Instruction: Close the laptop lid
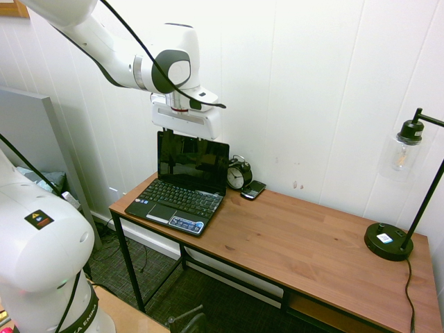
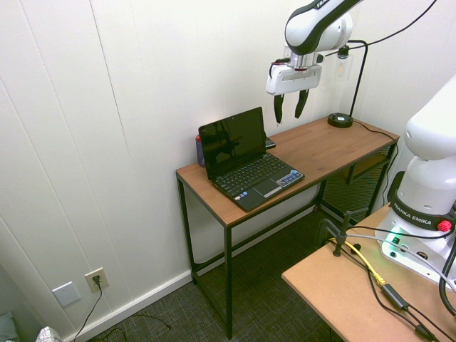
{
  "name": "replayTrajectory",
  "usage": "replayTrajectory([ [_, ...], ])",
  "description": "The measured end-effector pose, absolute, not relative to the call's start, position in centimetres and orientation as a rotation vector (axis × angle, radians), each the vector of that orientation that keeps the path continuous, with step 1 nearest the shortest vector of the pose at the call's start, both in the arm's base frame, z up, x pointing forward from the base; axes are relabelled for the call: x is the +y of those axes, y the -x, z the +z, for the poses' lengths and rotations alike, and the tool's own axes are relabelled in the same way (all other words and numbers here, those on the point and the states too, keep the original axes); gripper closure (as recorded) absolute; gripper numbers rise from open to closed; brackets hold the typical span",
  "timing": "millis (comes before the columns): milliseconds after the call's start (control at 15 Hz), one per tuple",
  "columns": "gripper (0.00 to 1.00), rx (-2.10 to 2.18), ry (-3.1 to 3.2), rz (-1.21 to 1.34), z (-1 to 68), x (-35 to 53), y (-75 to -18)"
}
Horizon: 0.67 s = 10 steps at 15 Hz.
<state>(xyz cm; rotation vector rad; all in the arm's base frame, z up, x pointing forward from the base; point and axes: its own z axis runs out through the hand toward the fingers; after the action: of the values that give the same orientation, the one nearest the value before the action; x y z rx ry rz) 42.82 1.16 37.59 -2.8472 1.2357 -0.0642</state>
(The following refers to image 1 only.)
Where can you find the wooden picture frame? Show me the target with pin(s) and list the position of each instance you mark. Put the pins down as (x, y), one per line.
(14, 10)

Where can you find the small white patterned box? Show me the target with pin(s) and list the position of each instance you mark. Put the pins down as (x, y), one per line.
(71, 199)

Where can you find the black keypad phone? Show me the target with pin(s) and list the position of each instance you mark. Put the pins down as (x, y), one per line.
(253, 189)

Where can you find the black desk lamp glass shade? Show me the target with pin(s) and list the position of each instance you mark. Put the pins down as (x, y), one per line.
(388, 243)

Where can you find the grey upright board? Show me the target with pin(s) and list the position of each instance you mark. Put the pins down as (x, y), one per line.
(31, 128)

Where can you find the white wall outlet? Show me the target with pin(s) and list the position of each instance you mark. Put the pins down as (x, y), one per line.
(113, 193)

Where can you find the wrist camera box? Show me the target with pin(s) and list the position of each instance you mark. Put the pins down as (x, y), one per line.
(203, 98)

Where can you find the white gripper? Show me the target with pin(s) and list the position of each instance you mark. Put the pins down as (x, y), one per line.
(184, 124)

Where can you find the black twin-bell alarm clock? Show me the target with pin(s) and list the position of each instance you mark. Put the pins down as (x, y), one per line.
(238, 175)

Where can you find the wooden desk black metal frame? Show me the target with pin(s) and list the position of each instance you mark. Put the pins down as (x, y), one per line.
(295, 239)

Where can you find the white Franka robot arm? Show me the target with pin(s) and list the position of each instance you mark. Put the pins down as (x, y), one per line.
(104, 45)

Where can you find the black laptop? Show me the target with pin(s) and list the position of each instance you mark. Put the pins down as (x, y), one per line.
(180, 194)

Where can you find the teal patterned pillow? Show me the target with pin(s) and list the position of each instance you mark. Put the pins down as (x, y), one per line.
(52, 178)

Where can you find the black metal clamp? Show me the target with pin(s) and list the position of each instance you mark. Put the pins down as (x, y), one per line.
(187, 317)

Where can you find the light wooden robot table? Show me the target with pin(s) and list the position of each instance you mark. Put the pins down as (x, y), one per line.
(132, 315)

